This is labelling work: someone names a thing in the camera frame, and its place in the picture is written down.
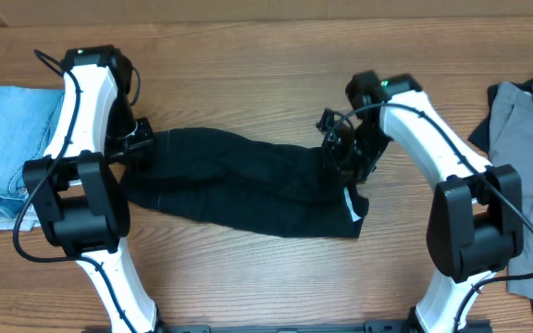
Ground folded light blue jeans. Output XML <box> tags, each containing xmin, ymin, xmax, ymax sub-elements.
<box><xmin>0</xmin><ymin>86</ymin><xmax>64</xmax><ymax>229</ymax></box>

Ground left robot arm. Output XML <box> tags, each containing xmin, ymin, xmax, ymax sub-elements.
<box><xmin>22</xmin><ymin>45</ymin><xmax>164</xmax><ymax>332</ymax></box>

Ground black shorts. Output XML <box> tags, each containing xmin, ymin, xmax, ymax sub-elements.
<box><xmin>120</xmin><ymin>128</ymin><xmax>369</xmax><ymax>238</ymax></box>

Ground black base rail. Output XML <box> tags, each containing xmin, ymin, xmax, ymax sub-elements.
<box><xmin>159</xmin><ymin>320</ymin><xmax>414</xmax><ymax>333</ymax></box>

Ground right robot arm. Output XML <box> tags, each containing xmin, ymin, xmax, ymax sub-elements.
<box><xmin>317</xmin><ymin>70</ymin><xmax>523</xmax><ymax>332</ymax></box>

